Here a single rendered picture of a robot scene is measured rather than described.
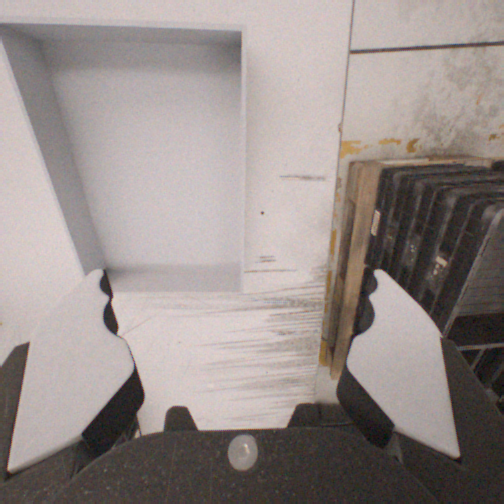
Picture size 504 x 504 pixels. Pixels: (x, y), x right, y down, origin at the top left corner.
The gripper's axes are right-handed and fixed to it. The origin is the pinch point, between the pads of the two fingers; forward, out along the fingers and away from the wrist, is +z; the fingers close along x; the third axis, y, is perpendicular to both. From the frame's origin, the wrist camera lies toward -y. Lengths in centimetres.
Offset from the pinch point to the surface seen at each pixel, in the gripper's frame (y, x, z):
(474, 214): 9, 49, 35
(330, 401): 174, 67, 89
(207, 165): -1.9, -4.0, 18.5
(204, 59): -11.9, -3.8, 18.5
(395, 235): 25, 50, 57
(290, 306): 20.0, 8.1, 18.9
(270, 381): 39.9, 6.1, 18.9
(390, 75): -22, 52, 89
